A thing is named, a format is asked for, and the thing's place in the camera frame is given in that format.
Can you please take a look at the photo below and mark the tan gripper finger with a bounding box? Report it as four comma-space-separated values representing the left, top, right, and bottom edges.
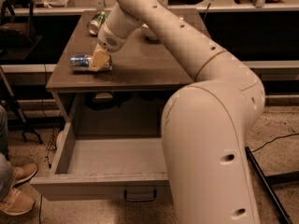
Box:
90, 45, 111, 72

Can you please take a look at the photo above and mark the blue silver redbull can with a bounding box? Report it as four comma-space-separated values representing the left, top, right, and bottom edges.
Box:
69, 54, 113, 73

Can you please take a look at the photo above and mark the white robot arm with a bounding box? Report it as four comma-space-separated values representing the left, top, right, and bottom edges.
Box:
98, 0, 264, 224

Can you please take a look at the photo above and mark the grey drawer cabinet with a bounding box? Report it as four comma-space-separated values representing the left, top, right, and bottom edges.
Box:
47, 11, 192, 137

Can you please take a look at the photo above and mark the green soda can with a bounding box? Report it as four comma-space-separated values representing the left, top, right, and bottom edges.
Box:
87, 11, 108, 35

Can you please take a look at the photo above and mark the open grey top drawer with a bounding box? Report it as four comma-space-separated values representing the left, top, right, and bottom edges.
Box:
31, 124, 170, 201

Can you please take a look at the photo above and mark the white ceramic bowl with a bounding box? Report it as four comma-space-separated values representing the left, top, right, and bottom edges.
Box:
140, 23, 158, 40

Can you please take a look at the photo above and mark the black chair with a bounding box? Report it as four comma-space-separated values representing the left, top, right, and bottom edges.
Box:
0, 0, 41, 63

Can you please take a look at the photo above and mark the black tripod stand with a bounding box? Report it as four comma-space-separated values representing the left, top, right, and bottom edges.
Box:
0, 65, 43, 144

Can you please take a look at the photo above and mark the tan sneaker far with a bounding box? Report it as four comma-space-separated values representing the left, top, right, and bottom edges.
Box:
12, 163, 38, 186

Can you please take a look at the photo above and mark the tan sneaker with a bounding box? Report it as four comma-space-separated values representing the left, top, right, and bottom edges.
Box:
12, 163, 38, 186
0, 188, 36, 216

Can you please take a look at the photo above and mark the blue jeans leg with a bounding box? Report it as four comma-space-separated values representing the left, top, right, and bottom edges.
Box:
0, 106, 13, 201

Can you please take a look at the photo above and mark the tan sneaker near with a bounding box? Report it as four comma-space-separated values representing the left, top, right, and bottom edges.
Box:
0, 188, 36, 216

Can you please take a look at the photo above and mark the black metal stand leg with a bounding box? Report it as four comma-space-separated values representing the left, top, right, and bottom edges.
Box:
245, 147, 293, 224

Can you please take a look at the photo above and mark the black drawer handle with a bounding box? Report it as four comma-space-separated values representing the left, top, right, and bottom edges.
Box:
123, 189, 157, 203

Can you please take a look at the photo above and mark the black floor cable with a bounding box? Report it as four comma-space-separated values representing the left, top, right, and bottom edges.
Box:
250, 133, 299, 153

